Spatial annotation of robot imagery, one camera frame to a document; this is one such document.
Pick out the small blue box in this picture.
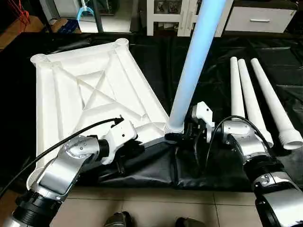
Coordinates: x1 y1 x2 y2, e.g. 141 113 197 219
49 18 81 34

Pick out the white plastic table leg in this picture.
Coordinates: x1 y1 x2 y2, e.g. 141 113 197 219
237 59 275 148
230 56 247 120
250 58 303 151
164 0 228 135

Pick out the red cable bundle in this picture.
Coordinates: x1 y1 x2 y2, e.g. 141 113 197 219
7 0 30 32

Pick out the black left robot foot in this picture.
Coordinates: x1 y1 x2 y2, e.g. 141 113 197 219
104 211 134 227

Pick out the white drawer cabinet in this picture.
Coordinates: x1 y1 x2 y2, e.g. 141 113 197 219
146 0 233 37
224 4 297 34

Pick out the black right robot foot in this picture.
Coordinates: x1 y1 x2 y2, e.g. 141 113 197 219
175 217 207 227

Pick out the white plastic table top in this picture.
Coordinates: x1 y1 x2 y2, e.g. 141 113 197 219
26 38 177 191

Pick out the cardboard box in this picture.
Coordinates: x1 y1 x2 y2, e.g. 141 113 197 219
0 16 46 49

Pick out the black work mat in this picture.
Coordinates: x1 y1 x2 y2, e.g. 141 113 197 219
0 31 303 191

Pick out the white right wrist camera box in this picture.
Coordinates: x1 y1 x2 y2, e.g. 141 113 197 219
191 101 214 143

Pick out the black robot foot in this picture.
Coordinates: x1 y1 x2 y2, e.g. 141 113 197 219
175 217 207 227
104 211 134 227

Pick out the light blue hanger hook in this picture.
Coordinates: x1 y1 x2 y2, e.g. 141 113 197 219
76 0 95 22

